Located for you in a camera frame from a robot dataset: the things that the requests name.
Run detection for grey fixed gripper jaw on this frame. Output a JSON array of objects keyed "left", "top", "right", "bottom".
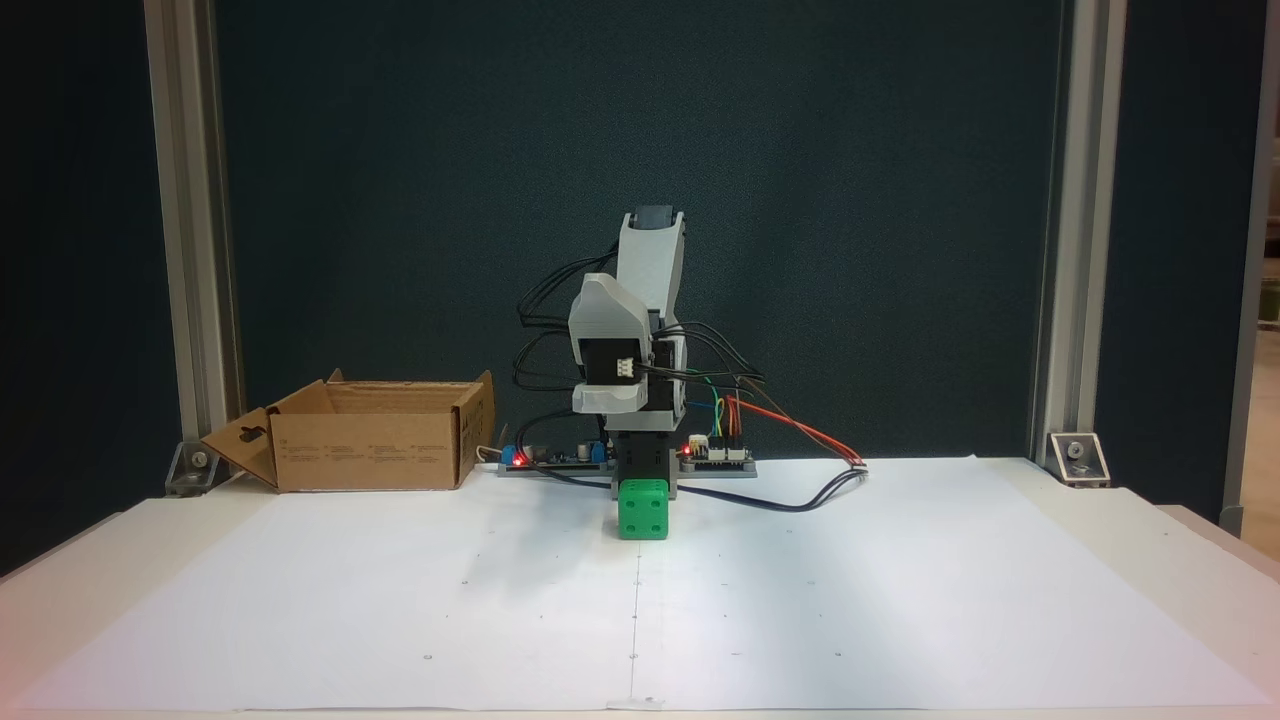
[{"left": 569, "top": 272, "right": 654, "bottom": 339}]

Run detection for green die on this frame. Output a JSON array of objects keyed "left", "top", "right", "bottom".
[{"left": 617, "top": 479, "right": 670, "bottom": 542}]

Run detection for blue circuit board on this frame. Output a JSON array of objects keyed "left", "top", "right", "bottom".
[{"left": 499, "top": 437, "right": 613, "bottom": 477}]

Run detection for small black driver board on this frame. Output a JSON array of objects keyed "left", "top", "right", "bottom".
[{"left": 679, "top": 436, "right": 758, "bottom": 478}]

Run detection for open brown cardboard box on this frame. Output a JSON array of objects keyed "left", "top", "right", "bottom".
[{"left": 200, "top": 369, "right": 497, "bottom": 493}]

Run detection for black shoulder cable loop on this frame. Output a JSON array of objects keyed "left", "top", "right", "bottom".
[{"left": 513, "top": 248, "right": 623, "bottom": 393}]

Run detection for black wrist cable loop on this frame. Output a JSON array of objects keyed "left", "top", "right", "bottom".
[{"left": 650, "top": 318, "right": 769, "bottom": 391}]

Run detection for black power cable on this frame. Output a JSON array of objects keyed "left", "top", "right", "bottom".
[{"left": 512, "top": 408, "right": 566, "bottom": 471}]

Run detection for coloured jumper wires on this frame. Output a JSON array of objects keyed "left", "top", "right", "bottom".
[{"left": 696, "top": 372, "right": 747, "bottom": 447}]

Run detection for red orange wire bundle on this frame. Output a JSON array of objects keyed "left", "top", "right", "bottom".
[{"left": 728, "top": 394, "right": 867, "bottom": 467}]

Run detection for black cable white connector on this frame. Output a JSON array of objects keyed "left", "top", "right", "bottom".
[{"left": 538, "top": 462, "right": 869, "bottom": 514}]

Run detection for aluminium frame post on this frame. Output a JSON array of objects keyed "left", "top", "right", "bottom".
[
  {"left": 143, "top": 0, "right": 244, "bottom": 473},
  {"left": 1028, "top": 0, "right": 1128, "bottom": 473}
]

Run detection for metal corner bracket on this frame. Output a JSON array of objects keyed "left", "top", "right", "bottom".
[
  {"left": 1046, "top": 431, "right": 1112, "bottom": 490},
  {"left": 164, "top": 439, "right": 223, "bottom": 498}
]

